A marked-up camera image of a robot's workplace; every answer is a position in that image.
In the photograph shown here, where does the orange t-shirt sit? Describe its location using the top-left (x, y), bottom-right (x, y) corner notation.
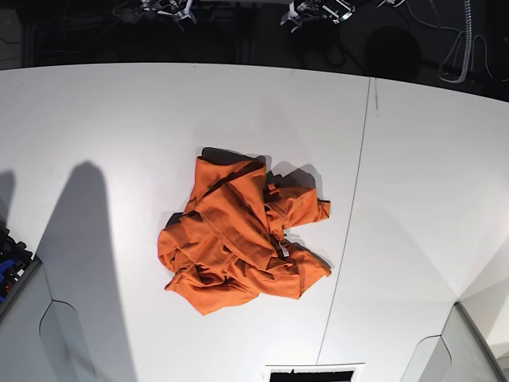
top-left (157, 155), bottom-right (331, 315)

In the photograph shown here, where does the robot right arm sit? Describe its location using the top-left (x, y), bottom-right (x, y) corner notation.
top-left (141, 0), bottom-right (196, 24)

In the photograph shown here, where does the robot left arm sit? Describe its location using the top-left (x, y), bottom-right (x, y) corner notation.
top-left (280, 0), bottom-right (356, 33)

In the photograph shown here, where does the black round stool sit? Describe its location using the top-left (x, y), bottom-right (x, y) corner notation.
top-left (364, 25), bottom-right (422, 81)

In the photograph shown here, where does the blue black clutter bin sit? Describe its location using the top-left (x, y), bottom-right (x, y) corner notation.
top-left (0, 221), bottom-right (34, 303)

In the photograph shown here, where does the grey left side panel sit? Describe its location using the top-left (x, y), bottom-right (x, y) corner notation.
top-left (1, 263), bottom-right (98, 381)

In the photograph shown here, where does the grey panel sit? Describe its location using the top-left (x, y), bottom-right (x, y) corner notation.
top-left (1, 263), bottom-right (98, 381)
top-left (402, 302), bottom-right (508, 382)

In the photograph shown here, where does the grey right side panel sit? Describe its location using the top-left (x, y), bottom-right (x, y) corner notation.
top-left (402, 302), bottom-right (508, 382)

